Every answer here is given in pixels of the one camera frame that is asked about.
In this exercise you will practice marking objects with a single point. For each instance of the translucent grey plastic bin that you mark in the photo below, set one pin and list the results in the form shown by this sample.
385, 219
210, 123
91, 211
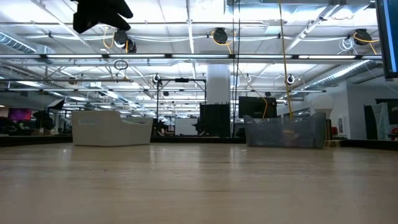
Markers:
280, 133

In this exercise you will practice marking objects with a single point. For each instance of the black aluminium table frame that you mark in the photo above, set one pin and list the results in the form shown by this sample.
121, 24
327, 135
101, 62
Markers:
199, 140

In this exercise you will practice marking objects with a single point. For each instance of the black camera rig frame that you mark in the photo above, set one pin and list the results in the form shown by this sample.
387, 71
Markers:
182, 80

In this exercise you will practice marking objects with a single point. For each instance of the white plastic bin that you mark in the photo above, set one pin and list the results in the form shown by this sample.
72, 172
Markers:
102, 130

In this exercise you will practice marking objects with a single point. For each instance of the white panel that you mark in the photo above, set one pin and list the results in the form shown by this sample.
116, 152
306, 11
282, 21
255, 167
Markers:
186, 126

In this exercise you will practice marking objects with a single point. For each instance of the white round column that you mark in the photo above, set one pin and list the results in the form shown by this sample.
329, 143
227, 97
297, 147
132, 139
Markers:
219, 84

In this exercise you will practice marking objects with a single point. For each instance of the black softbox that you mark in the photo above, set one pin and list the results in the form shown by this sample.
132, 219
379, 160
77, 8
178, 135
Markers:
56, 104

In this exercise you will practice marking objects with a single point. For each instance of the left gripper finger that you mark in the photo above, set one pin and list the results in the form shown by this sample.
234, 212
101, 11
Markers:
119, 9
116, 23

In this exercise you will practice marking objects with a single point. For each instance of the black cabinet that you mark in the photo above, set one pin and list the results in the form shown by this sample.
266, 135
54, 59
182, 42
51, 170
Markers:
216, 119

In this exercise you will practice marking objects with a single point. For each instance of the computer monitor blue screen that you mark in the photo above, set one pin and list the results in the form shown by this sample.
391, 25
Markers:
390, 46

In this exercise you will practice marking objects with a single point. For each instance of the magenta lit display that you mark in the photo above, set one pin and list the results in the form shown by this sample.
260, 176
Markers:
20, 114

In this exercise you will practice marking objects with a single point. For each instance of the black monitor back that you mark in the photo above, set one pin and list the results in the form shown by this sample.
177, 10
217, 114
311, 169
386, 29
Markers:
256, 107

